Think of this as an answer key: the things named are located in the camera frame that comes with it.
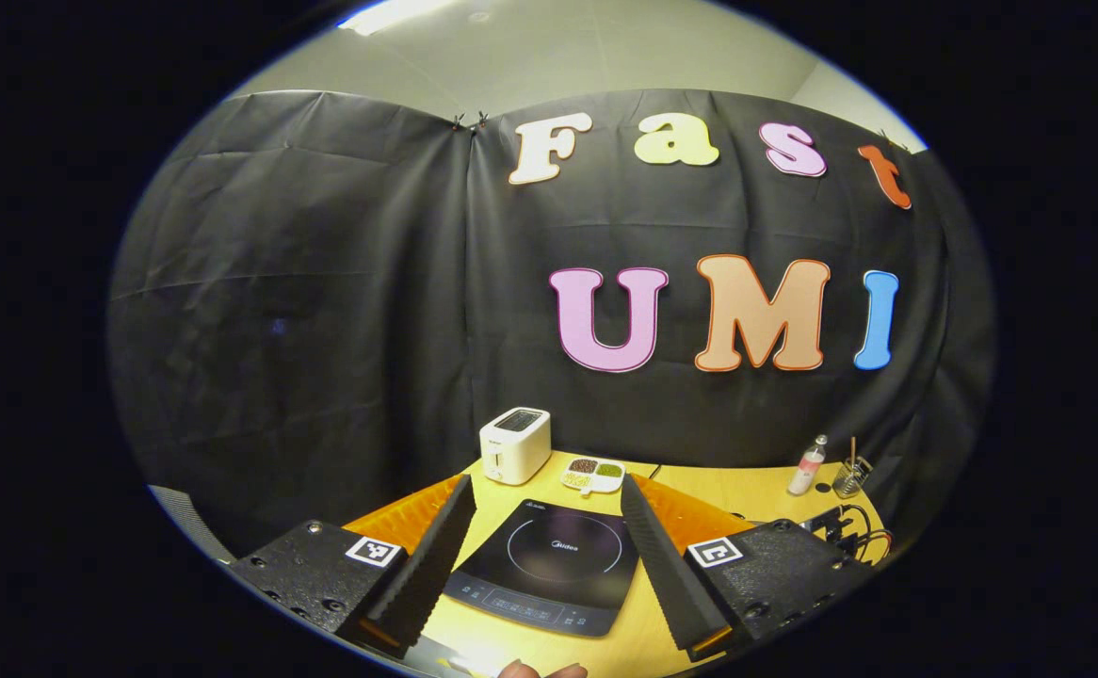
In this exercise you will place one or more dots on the clear bottle with pink label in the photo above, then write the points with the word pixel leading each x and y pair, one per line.
pixel 806 468

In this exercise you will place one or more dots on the white divided dish of beans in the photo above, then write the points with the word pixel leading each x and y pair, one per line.
pixel 593 474

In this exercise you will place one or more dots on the black induction cooktop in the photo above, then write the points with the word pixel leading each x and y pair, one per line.
pixel 549 565

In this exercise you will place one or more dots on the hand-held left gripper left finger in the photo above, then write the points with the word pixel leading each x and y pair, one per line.
pixel 427 565

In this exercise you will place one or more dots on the white toaster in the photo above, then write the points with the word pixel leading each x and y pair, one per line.
pixel 514 447

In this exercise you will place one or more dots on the black binder clip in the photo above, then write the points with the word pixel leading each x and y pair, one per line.
pixel 888 139
pixel 470 121

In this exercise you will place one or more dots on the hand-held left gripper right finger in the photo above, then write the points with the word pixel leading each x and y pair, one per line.
pixel 662 574

